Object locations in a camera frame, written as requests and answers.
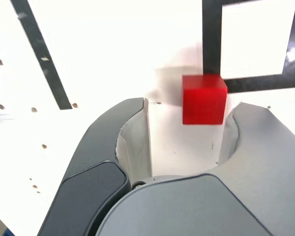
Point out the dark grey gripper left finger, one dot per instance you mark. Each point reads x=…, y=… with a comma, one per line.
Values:
x=93, y=152

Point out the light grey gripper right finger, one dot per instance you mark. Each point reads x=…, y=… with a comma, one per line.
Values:
x=186, y=211

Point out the red cube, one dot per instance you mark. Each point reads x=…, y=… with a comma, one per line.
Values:
x=202, y=105

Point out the black tape square outline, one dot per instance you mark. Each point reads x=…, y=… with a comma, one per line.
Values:
x=211, y=37

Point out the black tape strip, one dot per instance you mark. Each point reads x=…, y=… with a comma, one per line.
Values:
x=43, y=61

